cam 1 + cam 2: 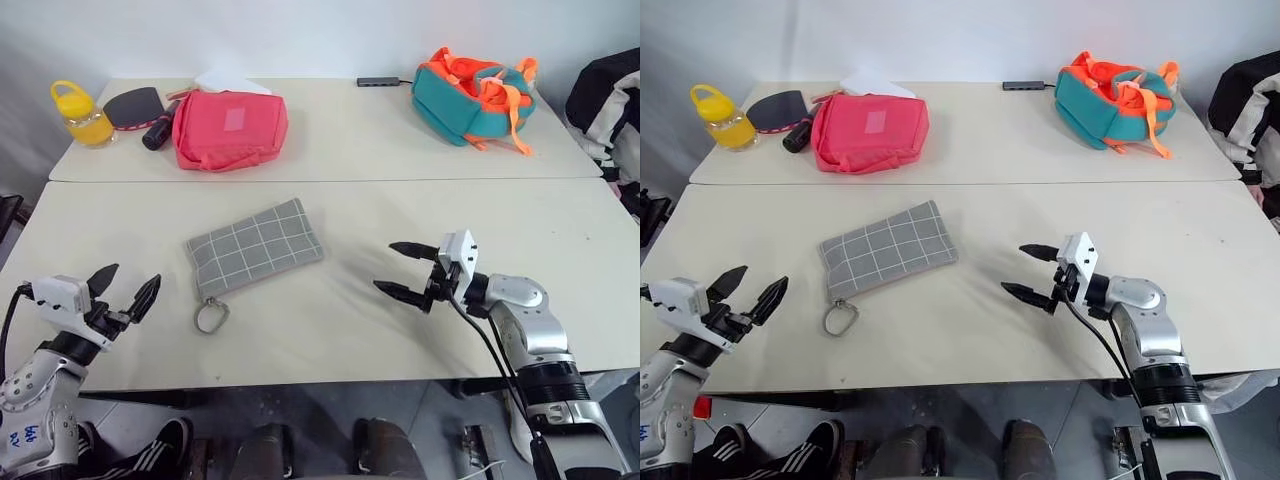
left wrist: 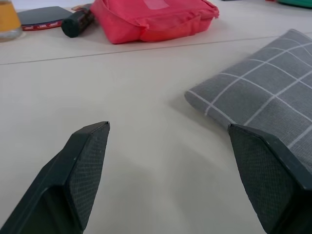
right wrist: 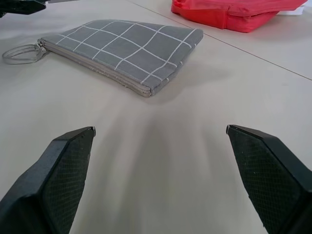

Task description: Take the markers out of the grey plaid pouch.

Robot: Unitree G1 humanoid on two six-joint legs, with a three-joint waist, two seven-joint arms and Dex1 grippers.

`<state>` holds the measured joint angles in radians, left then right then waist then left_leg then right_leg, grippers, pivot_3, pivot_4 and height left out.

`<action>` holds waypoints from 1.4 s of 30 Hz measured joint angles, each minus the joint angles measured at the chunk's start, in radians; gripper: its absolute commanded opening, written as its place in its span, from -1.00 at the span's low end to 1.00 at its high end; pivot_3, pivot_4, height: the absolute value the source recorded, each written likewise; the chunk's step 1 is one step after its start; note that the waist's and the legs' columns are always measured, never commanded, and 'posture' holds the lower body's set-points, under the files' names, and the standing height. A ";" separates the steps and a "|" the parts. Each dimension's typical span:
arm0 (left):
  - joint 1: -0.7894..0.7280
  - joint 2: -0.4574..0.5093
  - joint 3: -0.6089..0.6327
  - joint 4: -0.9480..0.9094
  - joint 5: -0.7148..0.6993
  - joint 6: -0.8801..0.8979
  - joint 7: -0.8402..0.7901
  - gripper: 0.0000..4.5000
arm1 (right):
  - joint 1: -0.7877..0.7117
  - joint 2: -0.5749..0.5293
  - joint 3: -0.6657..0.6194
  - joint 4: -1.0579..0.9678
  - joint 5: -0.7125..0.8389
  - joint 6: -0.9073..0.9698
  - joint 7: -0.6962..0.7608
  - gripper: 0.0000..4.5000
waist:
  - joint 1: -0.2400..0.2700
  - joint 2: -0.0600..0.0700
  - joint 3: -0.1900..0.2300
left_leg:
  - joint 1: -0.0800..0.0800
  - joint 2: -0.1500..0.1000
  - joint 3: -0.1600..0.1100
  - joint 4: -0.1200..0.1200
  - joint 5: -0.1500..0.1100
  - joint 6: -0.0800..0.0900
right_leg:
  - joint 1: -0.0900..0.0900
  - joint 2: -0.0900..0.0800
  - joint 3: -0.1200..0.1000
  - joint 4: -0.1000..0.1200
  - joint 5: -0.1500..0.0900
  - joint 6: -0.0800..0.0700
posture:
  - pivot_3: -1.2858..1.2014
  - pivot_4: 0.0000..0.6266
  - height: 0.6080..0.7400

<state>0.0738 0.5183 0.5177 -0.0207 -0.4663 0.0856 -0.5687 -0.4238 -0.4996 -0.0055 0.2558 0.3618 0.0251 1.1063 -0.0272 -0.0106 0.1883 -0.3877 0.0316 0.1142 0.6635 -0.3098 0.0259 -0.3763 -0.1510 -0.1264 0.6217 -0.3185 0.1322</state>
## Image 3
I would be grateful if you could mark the red fabric bag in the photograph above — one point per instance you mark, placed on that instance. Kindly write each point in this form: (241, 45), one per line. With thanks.
(234, 12)

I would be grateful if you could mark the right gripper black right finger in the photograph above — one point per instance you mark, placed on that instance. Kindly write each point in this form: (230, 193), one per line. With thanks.
(270, 180)

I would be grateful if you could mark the white object behind red bag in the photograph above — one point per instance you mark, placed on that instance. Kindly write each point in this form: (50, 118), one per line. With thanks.
(298, 11)

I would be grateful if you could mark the grey checked zipper pouch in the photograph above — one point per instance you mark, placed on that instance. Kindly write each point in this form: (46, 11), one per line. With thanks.
(126, 48)

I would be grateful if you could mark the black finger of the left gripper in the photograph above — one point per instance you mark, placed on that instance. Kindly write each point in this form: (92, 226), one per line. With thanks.
(18, 7)

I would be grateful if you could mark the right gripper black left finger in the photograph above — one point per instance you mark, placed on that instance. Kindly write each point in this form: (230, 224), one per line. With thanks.
(48, 185)

